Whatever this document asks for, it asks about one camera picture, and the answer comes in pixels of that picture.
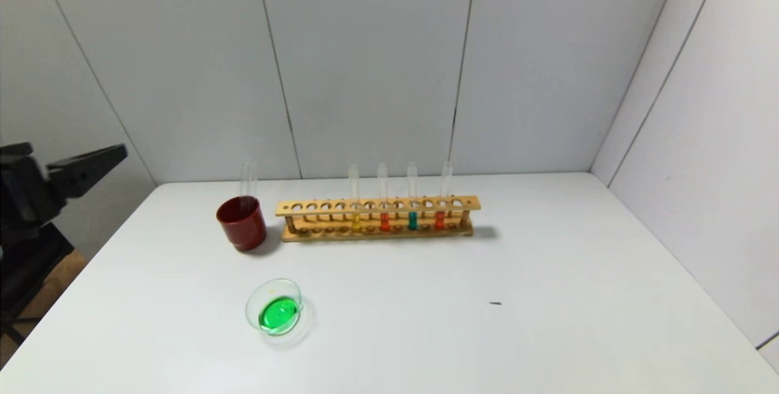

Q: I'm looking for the black equipment cart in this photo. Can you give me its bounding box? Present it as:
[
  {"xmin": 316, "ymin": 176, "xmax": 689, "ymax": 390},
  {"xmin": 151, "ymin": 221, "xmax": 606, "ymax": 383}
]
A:
[{"xmin": 0, "ymin": 220, "xmax": 75, "ymax": 346}]

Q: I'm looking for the clear glass dish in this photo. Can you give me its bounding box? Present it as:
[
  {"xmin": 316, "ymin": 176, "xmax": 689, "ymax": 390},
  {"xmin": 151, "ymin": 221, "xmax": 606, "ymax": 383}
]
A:
[{"xmin": 245, "ymin": 278, "xmax": 313, "ymax": 346}]

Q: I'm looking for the orange pigment glass test tube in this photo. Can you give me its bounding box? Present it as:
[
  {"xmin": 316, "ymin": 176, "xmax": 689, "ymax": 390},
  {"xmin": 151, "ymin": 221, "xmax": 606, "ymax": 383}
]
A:
[
  {"xmin": 377, "ymin": 163, "xmax": 390, "ymax": 232},
  {"xmin": 435, "ymin": 161, "xmax": 453, "ymax": 230}
]

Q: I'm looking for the wooden test tube rack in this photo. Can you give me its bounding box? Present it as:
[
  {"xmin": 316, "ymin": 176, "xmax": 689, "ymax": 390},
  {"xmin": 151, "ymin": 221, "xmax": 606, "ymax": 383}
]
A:
[{"xmin": 275, "ymin": 195, "xmax": 481, "ymax": 242}]

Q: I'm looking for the dark red plastic cup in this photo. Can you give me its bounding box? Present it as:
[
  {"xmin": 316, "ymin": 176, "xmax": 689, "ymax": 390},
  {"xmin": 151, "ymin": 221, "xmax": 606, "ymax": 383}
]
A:
[{"xmin": 216, "ymin": 195, "xmax": 268, "ymax": 252}]

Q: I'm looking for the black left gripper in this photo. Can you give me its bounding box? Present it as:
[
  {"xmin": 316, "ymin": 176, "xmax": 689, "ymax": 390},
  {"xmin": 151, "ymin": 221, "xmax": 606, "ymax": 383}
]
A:
[{"xmin": 0, "ymin": 142, "xmax": 128, "ymax": 229}]

